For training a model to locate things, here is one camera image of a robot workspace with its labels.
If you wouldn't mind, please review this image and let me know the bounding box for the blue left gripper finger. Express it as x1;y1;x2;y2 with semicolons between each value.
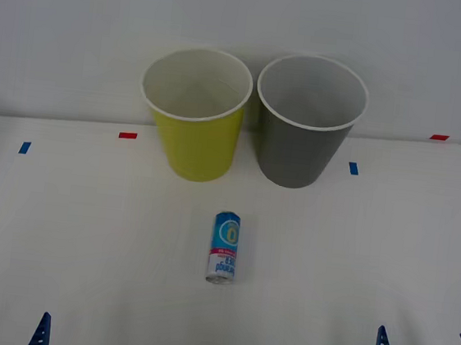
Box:
26;310;53;345

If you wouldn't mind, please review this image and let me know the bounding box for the grey plastic bin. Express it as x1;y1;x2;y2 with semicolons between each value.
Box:
247;50;374;197

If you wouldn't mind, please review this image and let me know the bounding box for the blue and white drink can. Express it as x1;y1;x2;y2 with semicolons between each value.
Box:
203;208;244;287

